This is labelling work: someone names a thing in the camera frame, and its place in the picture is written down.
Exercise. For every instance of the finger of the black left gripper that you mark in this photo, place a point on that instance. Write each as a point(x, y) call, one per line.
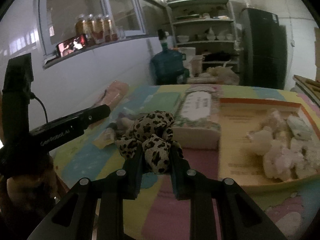
point(65, 129)

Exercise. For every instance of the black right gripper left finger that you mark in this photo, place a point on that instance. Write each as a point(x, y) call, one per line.
point(76, 213)

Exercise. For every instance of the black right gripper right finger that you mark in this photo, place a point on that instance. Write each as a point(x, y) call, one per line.
point(219, 209)

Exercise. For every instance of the cream plush teddy bear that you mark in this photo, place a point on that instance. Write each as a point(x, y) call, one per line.
point(273, 130)

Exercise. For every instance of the leopard print scrunchie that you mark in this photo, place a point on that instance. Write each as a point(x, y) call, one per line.
point(152, 134)

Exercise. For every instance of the white floral scrunchie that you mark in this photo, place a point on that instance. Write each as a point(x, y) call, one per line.
point(307, 157)

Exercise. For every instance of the green tissue packet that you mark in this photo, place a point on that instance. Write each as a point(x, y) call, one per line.
point(299, 129)

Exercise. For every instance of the colourful striped cartoon tablecloth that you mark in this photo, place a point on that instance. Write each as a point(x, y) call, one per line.
point(155, 213)

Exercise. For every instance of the orange cardboard tray box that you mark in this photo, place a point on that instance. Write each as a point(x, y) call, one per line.
point(239, 116)

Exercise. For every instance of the phone showing video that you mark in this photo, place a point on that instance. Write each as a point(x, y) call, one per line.
point(71, 45)

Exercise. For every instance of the floral tissue box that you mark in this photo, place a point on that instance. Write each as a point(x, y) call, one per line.
point(196, 123)

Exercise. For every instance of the amber glass jar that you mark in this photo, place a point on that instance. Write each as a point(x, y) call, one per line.
point(110, 33)
point(80, 26)
point(89, 29)
point(98, 29)

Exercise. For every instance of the green tissue box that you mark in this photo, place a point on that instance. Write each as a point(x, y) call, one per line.
point(166, 101)

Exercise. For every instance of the sliding glass window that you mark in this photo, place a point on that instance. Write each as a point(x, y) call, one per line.
point(58, 18)

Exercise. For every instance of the blue water jug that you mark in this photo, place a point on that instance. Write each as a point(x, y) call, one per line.
point(167, 66)

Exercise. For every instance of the white plastic bag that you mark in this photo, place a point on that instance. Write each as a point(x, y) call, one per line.
point(220, 75)

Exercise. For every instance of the kitchen counter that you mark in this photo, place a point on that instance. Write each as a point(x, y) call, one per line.
point(310, 86)

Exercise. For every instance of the white bucket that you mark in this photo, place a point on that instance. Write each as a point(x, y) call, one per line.
point(188, 55)

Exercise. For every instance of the black refrigerator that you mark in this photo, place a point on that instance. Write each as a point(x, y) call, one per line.
point(265, 49)

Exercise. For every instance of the metal storage shelf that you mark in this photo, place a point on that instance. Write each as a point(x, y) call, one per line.
point(208, 26)

